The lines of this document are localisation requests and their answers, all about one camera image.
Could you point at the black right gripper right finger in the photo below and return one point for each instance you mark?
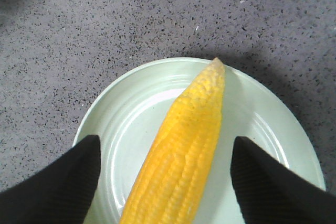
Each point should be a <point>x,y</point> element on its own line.
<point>268,192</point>

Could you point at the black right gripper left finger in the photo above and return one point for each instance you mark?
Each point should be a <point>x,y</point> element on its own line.
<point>60,193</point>

